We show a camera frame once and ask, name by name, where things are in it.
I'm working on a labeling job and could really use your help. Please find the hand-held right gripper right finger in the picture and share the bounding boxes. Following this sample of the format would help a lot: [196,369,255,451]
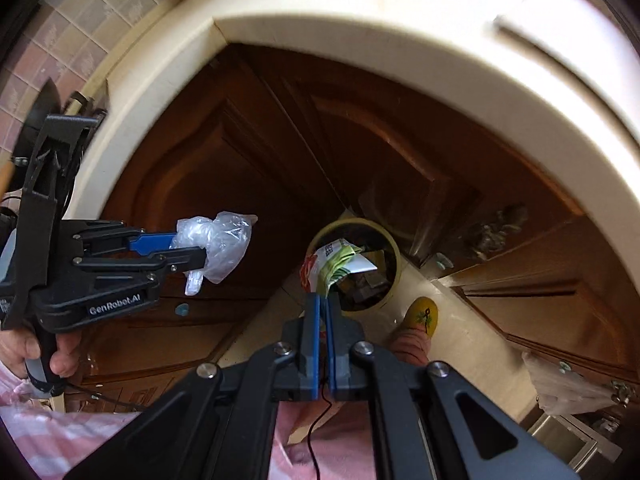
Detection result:
[322,294,581,480]

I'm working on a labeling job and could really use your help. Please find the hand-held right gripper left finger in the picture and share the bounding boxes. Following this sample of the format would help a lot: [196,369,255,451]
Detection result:
[65,294,321,480]

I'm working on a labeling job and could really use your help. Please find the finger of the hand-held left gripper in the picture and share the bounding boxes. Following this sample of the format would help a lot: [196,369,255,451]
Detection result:
[72,246,208,281]
[75,220,179,257]

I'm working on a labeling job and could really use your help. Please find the clear plastic bag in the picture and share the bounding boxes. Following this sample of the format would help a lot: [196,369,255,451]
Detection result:
[170,212,258,297]

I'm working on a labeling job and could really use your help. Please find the green white snack wrapper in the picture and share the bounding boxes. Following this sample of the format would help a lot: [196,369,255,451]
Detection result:
[299,239,378,297]

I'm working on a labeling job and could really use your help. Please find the round beige trash bin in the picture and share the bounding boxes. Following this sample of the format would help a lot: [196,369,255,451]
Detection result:
[305,217,402,313]

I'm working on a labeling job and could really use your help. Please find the person's left forearm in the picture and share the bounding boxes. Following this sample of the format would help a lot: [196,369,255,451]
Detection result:
[0,362,143,480]

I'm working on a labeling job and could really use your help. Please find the person's left hand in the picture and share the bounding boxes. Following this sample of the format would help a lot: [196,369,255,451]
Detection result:
[0,327,83,380]

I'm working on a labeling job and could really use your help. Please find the wooden cabinet door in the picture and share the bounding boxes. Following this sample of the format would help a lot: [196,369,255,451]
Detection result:
[80,45,346,411]
[240,45,586,271]

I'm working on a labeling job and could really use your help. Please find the pink pants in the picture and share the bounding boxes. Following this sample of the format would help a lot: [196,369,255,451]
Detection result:
[270,327,436,480]

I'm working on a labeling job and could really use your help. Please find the yellow slipper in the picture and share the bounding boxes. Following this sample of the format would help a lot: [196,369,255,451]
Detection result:
[402,296,441,338]

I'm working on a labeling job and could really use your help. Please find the black wok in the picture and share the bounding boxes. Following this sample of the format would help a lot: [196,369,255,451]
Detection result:
[20,77,108,133]

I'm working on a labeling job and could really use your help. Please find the wooden drawer front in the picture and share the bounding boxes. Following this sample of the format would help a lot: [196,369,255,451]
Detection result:
[440,215,640,386]

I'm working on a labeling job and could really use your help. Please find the white plastic bag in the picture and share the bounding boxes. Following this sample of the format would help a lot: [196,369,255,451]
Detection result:
[520,352,621,416]

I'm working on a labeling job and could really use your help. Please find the grey metal box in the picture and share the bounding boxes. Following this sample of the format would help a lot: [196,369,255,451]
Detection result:
[527,412,616,471]

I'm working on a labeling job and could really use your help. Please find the thin black cord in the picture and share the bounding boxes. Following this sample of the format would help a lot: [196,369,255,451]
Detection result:
[306,380,337,480]

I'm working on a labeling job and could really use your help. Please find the black cable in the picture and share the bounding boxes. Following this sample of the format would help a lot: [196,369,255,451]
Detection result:
[65,382,151,411]

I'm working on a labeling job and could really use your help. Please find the ornate metal handle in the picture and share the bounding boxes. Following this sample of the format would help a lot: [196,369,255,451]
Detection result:
[607,380,638,403]
[465,204,531,261]

